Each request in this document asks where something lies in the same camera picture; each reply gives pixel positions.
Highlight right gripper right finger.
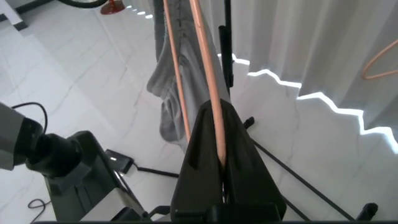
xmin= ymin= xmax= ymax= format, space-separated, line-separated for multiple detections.
xmin=220 ymin=100 xmax=287 ymax=222

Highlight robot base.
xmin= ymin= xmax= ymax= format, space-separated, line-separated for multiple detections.
xmin=44 ymin=130 xmax=175 ymax=222

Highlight pale grey shorts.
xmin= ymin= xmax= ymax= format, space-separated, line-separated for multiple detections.
xmin=146 ymin=0 xmax=231 ymax=154

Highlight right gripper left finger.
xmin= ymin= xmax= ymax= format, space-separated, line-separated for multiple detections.
xmin=170 ymin=99 xmax=224 ymax=222

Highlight black clothes rack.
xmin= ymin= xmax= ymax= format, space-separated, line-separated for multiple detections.
xmin=217 ymin=0 xmax=379 ymax=222

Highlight pink clothes hanger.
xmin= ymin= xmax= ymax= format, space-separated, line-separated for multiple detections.
xmin=361 ymin=39 xmax=398 ymax=80
xmin=162 ymin=0 xmax=227 ymax=169

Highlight white curtain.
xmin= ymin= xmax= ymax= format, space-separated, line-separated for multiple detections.
xmin=124 ymin=0 xmax=398 ymax=147

